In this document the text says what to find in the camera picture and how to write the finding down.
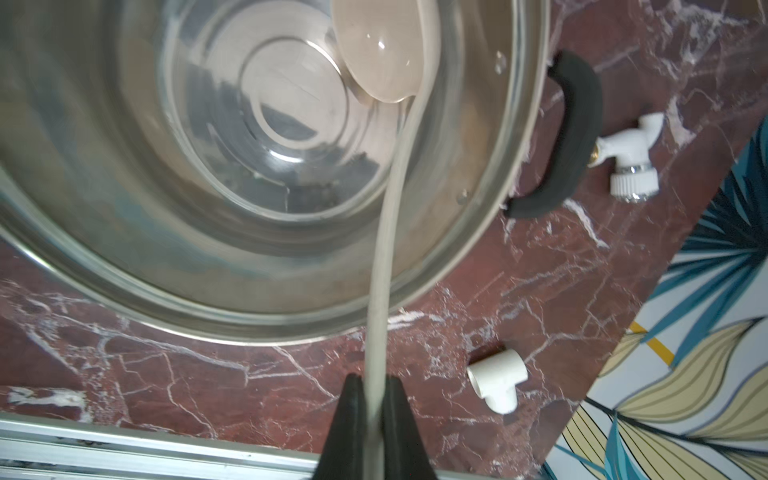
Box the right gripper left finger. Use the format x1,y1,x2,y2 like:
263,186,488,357
311,373,365,480

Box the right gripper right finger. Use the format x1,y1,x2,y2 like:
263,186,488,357
383,376,438,480

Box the stainless steel pot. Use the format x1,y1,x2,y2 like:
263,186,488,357
1,1,603,345

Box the beige plastic ladle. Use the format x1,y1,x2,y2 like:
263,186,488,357
332,1,441,479

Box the white PVC tee fitting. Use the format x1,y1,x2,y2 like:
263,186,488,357
467,350,529,415

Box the white faucet pipe fitting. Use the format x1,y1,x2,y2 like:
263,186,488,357
588,112,665,203

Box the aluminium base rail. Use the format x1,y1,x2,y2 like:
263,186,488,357
1,413,318,479

